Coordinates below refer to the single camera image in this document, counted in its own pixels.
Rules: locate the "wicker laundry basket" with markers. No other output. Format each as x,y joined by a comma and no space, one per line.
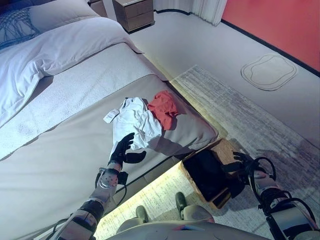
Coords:
225,150

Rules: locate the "grey robot torso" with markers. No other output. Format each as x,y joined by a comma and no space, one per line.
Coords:
185,231

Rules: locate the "brown wooden nightstand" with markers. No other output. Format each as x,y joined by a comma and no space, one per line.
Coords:
135,15

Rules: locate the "bed with grey sheet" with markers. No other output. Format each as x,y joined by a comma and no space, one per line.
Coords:
62,170

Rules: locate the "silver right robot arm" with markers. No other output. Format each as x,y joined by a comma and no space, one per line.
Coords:
282,215

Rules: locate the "beige pillow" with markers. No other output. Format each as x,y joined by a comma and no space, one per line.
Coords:
62,15

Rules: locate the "white duvet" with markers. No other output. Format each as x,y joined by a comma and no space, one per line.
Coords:
62,47

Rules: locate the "large bed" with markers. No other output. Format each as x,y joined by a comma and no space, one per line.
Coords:
75,125

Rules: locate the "small white floor mat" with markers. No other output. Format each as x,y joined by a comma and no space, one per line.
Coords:
270,72

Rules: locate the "silver left robot leg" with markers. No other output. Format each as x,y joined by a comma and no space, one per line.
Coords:
141,215

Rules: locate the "white garment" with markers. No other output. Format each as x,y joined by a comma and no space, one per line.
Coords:
135,122

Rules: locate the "silver robot leg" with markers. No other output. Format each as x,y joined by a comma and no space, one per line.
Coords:
141,215
192,212

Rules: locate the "brown wooden cabinet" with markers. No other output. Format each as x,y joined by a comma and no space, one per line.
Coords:
98,7

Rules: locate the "grey patterned pillow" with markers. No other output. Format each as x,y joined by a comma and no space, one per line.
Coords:
15,27

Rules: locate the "white curtain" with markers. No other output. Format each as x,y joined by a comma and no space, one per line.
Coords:
200,10

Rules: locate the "grey striped area rug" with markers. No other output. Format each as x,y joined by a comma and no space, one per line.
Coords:
250,120

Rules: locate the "white textured blanket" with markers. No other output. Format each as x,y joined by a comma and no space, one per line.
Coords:
75,95

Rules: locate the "upholstered beige bed frame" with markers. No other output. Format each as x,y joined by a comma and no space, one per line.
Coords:
155,172

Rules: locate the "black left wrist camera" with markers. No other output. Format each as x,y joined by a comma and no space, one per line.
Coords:
123,178

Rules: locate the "red garment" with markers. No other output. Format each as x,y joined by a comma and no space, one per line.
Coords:
165,110

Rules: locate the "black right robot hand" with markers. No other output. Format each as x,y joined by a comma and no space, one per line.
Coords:
243,161

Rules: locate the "silver right robot leg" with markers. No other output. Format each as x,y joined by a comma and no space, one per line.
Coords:
192,212

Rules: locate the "black garment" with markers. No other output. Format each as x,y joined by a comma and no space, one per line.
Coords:
205,175

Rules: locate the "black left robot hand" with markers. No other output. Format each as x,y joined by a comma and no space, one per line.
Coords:
120,152

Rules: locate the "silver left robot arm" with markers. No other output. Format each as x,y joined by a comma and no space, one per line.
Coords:
102,192

